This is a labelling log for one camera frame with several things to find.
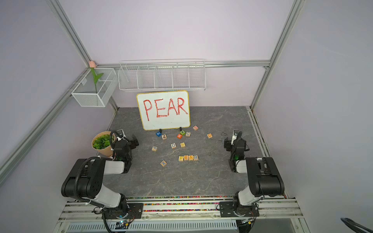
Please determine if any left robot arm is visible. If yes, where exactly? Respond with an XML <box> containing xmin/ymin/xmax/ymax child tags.
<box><xmin>61</xmin><ymin>131</ymin><xmax>139</xmax><ymax>214</ymax></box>

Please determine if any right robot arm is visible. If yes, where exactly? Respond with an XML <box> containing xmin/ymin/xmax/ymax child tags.
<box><xmin>223</xmin><ymin>138</ymin><xmax>285</xmax><ymax>209</ymax></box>

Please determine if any wooden block letter X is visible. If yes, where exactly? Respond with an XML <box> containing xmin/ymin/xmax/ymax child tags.
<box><xmin>160</xmin><ymin>160</ymin><xmax>167</xmax><ymax>167</ymax></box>

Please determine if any white board with red PEAR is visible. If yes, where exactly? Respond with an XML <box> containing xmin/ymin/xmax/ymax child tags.
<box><xmin>137</xmin><ymin>90</ymin><xmax>191</xmax><ymax>131</ymax></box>

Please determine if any potted green plant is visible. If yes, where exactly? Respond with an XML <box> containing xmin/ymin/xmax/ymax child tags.
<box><xmin>91</xmin><ymin>131</ymin><xmax>113</xmax><ymax>157</ymax></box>

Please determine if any pink artificial tulip flower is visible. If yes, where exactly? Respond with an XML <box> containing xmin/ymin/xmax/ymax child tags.
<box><xmin>89</xmin><ymin>61</ymin><xmax>103</xmax><ymax>94</ymax></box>

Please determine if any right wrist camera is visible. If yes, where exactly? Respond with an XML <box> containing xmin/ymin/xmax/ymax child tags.
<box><xmin>231</xmin><ymin>130</ymin><xmax>240</xmax><ymax>145</ymax></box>

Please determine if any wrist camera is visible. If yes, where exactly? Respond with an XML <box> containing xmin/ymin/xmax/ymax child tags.
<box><xmin>115</xmin><ymin>129</ymin><xmax>125</xmax><ymax>141</ymax></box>
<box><xmin>231</xmin><ymin>130</ymin><xmax>240</xmax><ymax>145</ymax></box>

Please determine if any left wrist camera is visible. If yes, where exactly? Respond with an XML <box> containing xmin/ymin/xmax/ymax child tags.
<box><xmin>115</xmin><ymin>129</ymin><xmax>125</xmax><ymax>141</ymax></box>

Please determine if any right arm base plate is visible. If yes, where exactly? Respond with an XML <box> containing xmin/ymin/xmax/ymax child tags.
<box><xmin>217</xmin><ymin>201</ymin><xmax>259</xmax><ymax>217</ymax></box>

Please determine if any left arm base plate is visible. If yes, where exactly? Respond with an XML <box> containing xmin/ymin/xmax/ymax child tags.
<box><xmin>103</xmin><ymin>203</ymin><xmax>144</xmax><ymax>220</ymax></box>

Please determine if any small white wire basket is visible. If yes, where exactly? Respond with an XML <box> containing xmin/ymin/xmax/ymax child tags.
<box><xmin>71</xmin><ymin>68</ymin><xmax>119</xmax><ymax>107</ymax></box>

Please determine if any long white wire basket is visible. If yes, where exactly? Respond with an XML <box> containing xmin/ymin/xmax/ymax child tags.
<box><xmin>118</xmin><ymin>59</ymin><xmax>207</xmax><ymax>92</ymax></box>

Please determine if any white vented cable duct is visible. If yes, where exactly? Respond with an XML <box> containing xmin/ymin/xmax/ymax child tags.
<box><xmin>64</xmin><ymin>220</ymin><xmax>238</xmax><ymax>233</ymax></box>

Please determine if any black cable bottom right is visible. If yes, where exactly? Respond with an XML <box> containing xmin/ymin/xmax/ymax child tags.
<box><xmin>340</xmin><ymin>217</ymin><xmax>373</xmax><ymax>233</ymax></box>

